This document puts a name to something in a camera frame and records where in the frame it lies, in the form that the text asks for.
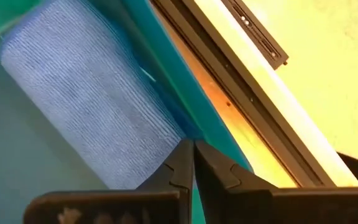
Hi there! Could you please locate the blue microfiber towel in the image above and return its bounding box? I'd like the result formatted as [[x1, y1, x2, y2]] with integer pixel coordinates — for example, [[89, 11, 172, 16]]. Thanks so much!
[[0, 0, 204, 190]]

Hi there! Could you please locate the black aluminium table frame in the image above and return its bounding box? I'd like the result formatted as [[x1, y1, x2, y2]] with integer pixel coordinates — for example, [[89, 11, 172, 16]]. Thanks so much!
[[149, 0, 326, 187]]

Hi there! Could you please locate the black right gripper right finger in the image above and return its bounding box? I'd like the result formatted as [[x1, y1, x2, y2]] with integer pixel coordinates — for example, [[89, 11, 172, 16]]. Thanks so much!
[[194, 140, 279, 224]]

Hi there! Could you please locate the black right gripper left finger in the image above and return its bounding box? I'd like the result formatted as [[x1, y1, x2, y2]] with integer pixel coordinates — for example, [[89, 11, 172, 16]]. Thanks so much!
[[135, 139, 195, 224]]

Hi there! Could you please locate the teal plastic bin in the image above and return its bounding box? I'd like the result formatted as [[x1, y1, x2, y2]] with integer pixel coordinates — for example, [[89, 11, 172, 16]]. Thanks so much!
[[0, 0, 254, 224]]

